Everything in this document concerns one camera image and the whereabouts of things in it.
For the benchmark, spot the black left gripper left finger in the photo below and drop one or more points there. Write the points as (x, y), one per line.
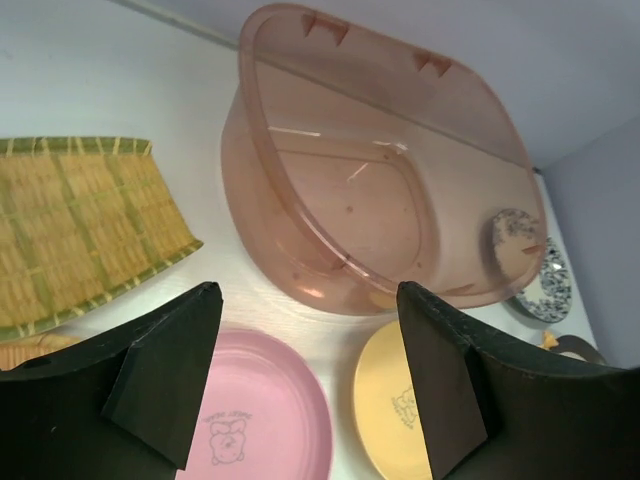
(121, 405)

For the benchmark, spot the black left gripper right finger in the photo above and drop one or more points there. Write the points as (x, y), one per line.
(493, 406)

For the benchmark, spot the orange woven fish-shaped plate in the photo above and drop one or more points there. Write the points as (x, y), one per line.
(548, 341)

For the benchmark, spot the yellow round plate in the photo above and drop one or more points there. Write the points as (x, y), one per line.
(385, 410)

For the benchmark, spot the brown rimmed cream plate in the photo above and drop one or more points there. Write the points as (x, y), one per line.
(575, 347)

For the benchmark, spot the orange woven fan-shaped plate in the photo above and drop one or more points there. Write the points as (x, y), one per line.
(15, 353)

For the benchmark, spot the pink round plate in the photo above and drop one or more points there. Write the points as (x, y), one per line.
(264, 414)

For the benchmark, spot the blue floral ceramic plate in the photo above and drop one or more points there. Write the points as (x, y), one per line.
(547, 285)

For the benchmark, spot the pink translucent plastic bin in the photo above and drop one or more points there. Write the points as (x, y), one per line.
(353, 161)

